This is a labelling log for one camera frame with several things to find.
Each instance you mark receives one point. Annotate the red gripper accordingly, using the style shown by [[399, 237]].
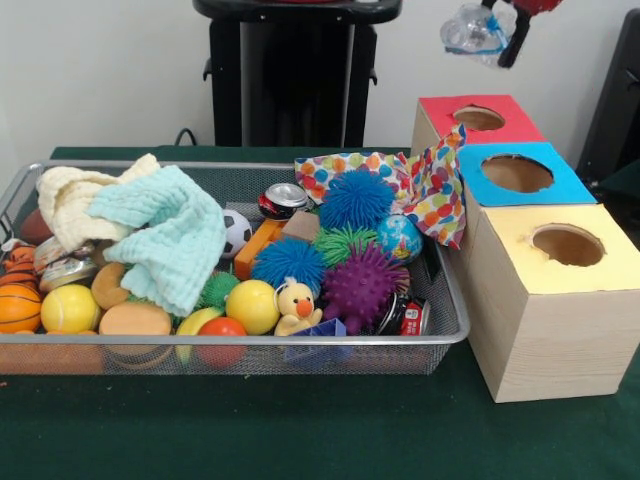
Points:
[[537, 4]]

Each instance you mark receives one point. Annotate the clear bottle with blue label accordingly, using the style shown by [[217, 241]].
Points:
[[472, 32]]

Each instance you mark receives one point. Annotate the large polka dot cloth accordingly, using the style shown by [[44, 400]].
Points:
[[435, 210]]

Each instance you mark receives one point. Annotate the large blue fuzzy spiky ball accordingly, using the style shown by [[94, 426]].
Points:
[[355, 197]]

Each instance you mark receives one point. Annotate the mint green muslin cloth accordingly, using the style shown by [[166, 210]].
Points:
[[170, 235]]

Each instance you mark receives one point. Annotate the cream yellow cloth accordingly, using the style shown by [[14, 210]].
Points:
[[65, 200]]

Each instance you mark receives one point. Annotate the wooden box with three holes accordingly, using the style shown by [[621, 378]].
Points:
[[560, 345]]

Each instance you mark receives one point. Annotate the shallow clear mesh bin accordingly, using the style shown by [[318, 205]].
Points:
[[390, 357]]

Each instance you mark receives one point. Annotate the black chair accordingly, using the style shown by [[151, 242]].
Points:
[[620, 100]]

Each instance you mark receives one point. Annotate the dark green side table cloth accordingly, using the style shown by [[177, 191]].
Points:
[[625, 182]]

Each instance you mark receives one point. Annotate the green spiky ball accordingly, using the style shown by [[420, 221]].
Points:
[[342, 242]]

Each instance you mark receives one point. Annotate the purple spiky toy with eyes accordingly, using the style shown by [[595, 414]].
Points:
[[365, 290]]

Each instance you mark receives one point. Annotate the black white soccer ball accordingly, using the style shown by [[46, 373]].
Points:
[[237, 232]]

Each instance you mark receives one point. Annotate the yellow plush duck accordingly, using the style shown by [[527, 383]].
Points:
[[297, 310]]

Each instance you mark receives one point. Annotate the yellow ball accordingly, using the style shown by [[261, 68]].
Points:
[[69, 307]]

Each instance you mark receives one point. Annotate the orange toy basketball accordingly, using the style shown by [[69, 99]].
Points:
[[17, 307]]

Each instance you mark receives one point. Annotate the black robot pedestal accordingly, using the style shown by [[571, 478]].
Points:
[[295, 75]]

